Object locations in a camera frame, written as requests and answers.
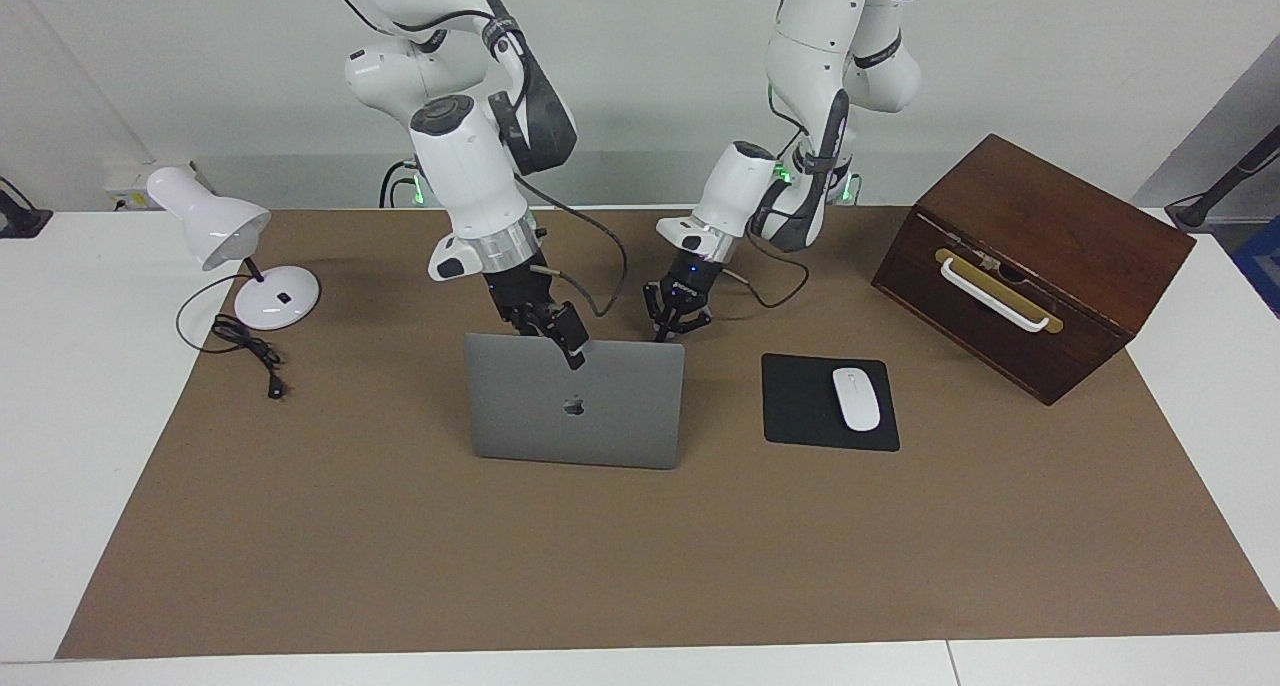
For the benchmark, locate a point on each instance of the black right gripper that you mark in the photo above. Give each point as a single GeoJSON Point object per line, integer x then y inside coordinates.
{"type": "Point", "coordinates": [525, 296]}

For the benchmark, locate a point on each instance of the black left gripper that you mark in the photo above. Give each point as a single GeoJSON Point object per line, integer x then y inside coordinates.
{"type": "Point", "coordinates": [688, 286]}

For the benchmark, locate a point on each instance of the silver grey laptop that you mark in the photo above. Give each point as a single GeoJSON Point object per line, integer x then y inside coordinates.
{"type": "Point", "coordinates": [560, 436]}

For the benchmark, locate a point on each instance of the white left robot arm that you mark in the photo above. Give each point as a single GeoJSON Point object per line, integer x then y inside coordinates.
{"type": "Point", "coordinates": [810, 26]}

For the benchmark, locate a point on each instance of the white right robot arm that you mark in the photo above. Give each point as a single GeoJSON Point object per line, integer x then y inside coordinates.
{"type": "Point", "coordinates": [465, 166]}

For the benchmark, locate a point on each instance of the black mouse pad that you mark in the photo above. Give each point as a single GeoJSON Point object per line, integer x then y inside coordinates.
{"type": "Point", "coordinates": [800, 406]}

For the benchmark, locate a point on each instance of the white computer mouse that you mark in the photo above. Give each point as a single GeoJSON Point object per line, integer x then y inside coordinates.
{"type": "Point", "coordinates": [856, 399]}

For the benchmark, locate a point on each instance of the brown table mat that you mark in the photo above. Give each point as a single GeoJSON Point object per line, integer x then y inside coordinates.
{"type": "Point", "coordinates": [600, 566]}

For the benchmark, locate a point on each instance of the white desk lamp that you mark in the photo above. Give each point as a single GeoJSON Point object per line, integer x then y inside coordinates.
{"type": "Point", "coordinates": [210, 221]}

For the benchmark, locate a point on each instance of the dark brown wooden box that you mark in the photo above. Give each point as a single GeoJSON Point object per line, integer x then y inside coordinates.
{"type": "Point", "coordinates": [1100, 266]}

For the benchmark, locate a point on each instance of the black stand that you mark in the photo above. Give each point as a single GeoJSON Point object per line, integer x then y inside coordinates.
{"type": "Point", "coordinates": [1215, 198]}

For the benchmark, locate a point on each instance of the blue crate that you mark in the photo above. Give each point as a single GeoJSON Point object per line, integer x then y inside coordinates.
{"type": "Point", "coordinates": [1262, 261]}

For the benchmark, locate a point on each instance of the black mount base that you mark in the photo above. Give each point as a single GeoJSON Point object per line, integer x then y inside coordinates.
{"type": "Point", "coordinates": [20, 221]}

